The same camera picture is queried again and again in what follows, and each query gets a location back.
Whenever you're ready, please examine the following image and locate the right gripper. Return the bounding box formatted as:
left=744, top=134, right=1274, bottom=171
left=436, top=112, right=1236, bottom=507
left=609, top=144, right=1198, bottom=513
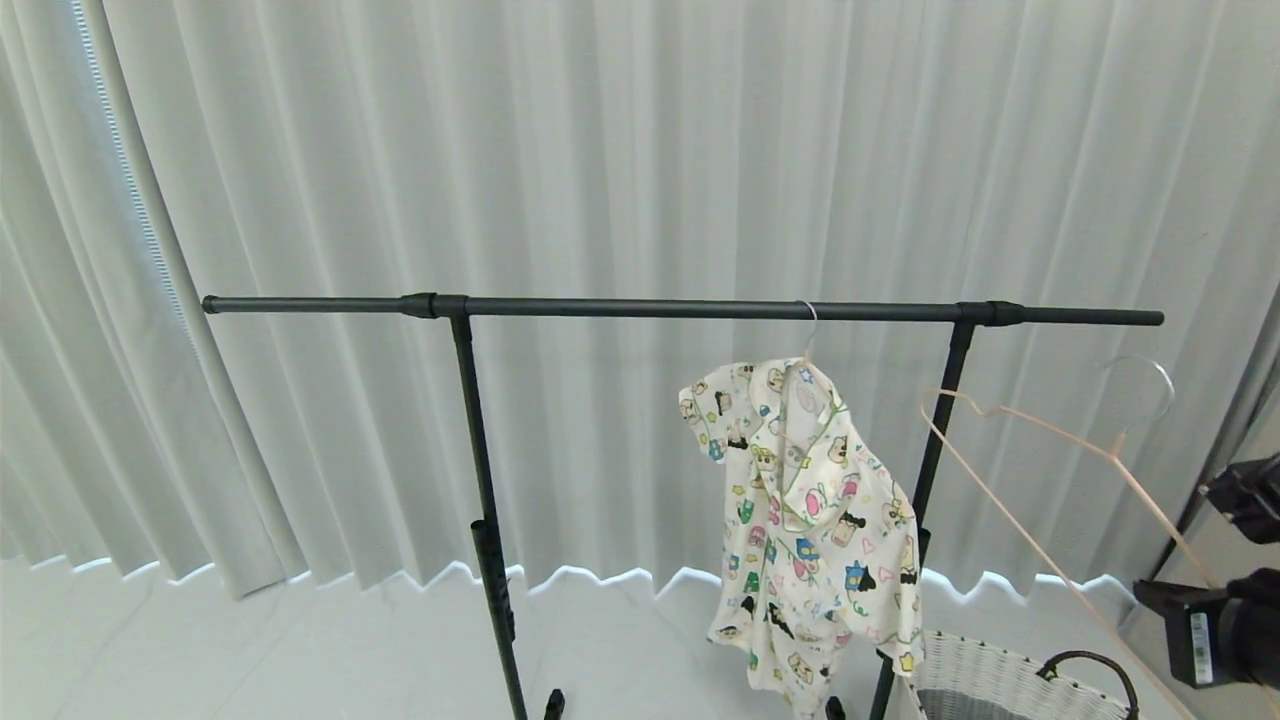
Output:
left=1165, top=568, right=1280, bottom=691

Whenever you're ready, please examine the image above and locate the cream printed garment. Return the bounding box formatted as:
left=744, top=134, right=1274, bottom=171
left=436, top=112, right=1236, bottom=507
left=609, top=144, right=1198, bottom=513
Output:
left=678, top=357, right=926, bottom=719

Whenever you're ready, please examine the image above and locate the white laundry basket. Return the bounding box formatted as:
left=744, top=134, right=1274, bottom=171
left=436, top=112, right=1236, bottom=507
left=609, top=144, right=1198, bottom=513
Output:
left=905, top=630, right=1141, bottom=720

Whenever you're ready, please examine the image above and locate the black clothes rack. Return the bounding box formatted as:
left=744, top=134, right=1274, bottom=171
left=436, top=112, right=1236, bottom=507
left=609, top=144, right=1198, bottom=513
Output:
left=201, top=292, right=1166, bottom=720

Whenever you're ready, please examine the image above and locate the white curtain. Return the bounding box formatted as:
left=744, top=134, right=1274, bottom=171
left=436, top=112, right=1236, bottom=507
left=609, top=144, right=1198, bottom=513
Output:
left=0, top=0, right=1280, bottom=601

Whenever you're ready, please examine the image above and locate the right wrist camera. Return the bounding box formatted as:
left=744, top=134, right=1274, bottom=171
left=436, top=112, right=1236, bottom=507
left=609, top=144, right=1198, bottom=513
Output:
left=1203, top=453, right=1280, bottom=546

